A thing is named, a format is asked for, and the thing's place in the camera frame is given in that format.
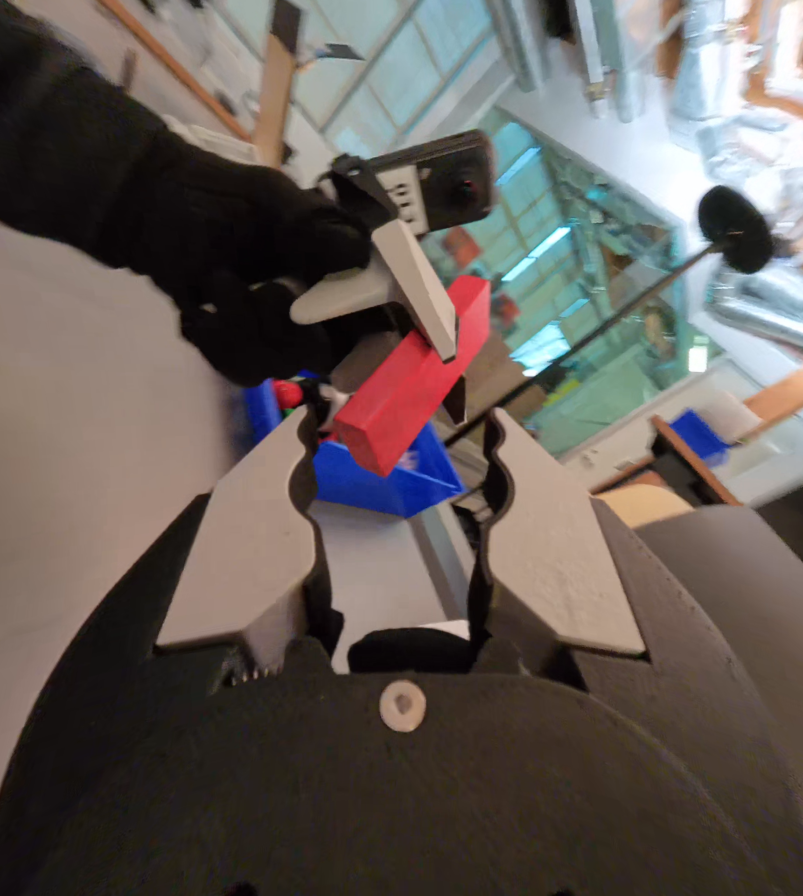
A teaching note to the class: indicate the red wooden block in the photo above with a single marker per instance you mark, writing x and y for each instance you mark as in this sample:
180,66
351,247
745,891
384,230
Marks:
401,399

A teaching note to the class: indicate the small blue bin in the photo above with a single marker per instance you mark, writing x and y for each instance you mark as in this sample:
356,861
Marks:
695,434

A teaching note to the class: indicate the blue plastic bin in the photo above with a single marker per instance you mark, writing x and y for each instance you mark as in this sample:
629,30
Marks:
373,490

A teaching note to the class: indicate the black round-base floor stand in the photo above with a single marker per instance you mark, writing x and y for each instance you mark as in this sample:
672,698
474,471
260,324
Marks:
734,231

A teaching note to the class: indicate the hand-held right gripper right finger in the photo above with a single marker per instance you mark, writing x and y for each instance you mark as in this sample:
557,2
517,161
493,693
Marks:
555,553

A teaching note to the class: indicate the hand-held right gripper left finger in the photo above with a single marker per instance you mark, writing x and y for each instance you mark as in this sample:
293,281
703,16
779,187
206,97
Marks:
247,532

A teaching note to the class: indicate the person's left hand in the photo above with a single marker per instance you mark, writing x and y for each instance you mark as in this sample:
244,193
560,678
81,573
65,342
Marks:
247,238

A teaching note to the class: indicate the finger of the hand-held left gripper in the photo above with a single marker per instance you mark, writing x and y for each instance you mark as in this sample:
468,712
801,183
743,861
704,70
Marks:
422,294
458,402

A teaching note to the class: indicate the tan wooden board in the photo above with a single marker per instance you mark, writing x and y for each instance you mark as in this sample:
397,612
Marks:
275,105

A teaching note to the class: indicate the silver spiral air duct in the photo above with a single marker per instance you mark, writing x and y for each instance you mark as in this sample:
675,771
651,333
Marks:
772,315

